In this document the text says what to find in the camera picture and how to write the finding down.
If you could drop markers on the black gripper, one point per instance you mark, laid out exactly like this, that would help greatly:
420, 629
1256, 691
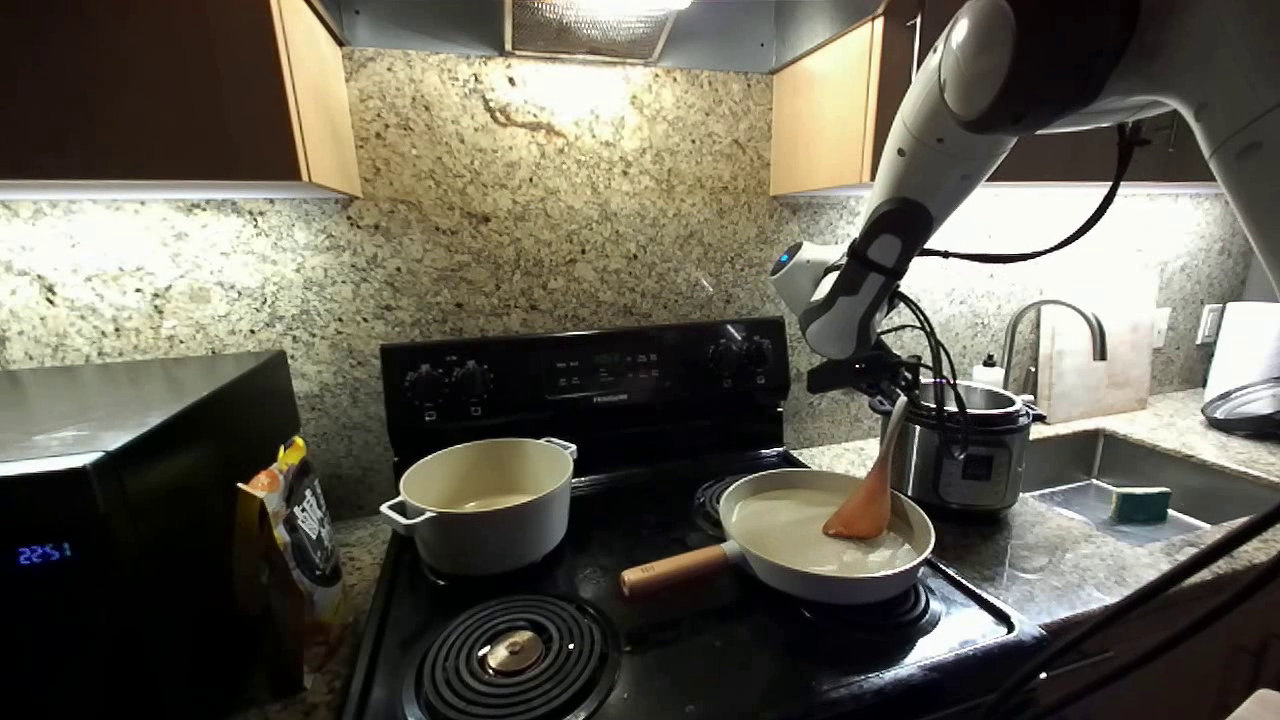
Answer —
878, 374

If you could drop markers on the wooden spatula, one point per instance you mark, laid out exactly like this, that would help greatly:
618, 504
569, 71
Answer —
869, 504

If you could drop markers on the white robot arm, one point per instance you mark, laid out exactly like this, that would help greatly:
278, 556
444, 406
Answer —
1005, 71

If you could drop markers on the stainless pressure cooker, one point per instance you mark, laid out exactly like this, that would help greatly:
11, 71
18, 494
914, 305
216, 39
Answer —
960, 446

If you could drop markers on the white soap bottle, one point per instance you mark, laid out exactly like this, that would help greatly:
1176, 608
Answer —
989, 374

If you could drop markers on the chrome kitchen faucet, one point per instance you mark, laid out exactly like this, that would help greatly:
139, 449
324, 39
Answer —
1050, 340

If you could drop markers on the black electric stove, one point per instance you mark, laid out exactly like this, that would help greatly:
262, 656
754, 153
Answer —
644, 608

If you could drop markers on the steel sink basin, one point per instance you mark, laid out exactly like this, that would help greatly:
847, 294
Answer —
1082, 471

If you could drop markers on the right upper wooden cabinet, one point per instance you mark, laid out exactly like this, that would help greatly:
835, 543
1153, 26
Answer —
825, 100

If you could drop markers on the wooden cabinet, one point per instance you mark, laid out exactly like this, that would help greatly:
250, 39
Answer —
175, 100
825, 100

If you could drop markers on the green sponge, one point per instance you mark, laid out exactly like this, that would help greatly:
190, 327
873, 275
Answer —
1142, 504

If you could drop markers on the dark object on counter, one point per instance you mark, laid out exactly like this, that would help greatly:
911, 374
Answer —
1248, 408

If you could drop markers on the range hood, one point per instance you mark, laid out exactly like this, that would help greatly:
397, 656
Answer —
660, 33

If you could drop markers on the snack bag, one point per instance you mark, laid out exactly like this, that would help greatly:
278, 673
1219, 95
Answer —
285, 539

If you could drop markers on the black microwave oven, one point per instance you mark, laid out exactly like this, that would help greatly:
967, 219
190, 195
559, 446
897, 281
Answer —
117, 539

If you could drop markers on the left upper wooden cabinet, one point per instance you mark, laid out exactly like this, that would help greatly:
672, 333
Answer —
175, 100

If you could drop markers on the cream frying pan wooden handle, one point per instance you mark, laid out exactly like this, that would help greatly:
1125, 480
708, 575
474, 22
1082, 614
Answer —
773, 527

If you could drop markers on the cream pot with handles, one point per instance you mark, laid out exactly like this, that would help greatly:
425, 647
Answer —
484, 504

